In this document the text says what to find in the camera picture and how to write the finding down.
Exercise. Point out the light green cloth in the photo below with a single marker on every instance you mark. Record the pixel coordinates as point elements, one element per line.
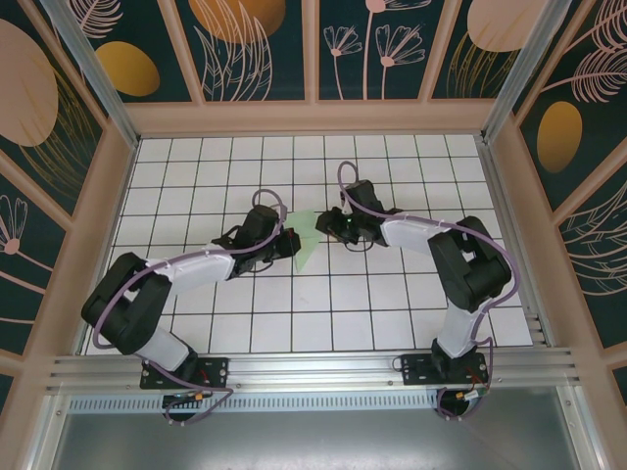
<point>307,242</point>

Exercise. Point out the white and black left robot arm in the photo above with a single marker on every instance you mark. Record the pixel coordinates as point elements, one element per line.
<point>201,271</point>

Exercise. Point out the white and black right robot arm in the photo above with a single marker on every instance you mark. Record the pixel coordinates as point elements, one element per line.
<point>455,333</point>

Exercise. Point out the aluminium frame post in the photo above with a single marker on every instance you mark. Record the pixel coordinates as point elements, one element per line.
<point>519,73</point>
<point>88,63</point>

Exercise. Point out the grey metal sheet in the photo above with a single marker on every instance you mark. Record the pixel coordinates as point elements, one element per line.
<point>313,440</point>

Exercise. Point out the aluminium side rail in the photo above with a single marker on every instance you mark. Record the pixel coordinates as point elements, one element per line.
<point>504,196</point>

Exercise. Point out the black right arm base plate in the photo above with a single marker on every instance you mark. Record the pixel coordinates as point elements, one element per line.
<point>416,369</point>

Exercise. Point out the long aluminium mounting rail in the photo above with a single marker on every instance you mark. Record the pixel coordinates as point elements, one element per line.
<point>313,367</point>

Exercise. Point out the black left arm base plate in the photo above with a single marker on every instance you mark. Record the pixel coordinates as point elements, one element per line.
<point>215,372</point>

